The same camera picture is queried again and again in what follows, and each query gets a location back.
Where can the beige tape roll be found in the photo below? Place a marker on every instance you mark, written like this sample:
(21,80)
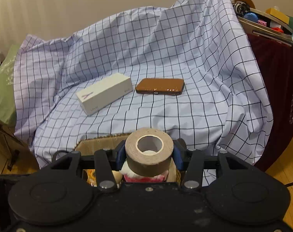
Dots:
(149,152)

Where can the green embroidered pillow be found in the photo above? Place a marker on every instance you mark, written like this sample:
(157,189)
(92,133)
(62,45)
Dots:
(7,102)

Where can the pink white small toy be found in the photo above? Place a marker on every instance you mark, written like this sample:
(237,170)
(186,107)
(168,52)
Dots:
(156,179)

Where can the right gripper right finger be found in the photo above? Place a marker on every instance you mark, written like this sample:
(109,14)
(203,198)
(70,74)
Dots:
(190,162)

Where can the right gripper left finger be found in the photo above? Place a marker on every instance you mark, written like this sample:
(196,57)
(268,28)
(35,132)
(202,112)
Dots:
(106,161)

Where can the white fluffy plush toy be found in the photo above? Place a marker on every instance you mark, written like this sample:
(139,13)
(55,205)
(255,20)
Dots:
(126,171)

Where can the woven lined basket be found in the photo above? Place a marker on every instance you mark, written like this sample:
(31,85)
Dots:
(89,146)

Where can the white vivo phone box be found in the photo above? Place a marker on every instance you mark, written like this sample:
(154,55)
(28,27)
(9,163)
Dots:
(104,92)

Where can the brown leather wallet case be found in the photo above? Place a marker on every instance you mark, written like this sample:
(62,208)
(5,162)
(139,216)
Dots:
(165,86)

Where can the dark red velvet cloth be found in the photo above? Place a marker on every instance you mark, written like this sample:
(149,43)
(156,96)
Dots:
(275,61)

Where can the teal handle cream sponge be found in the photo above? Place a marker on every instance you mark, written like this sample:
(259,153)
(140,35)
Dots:
(118,178)

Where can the checkered lavender sheet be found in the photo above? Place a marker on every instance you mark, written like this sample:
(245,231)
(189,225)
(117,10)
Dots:
(224,105)

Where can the orange satin pouch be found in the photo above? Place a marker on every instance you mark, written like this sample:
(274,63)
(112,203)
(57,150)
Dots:
(91,177)

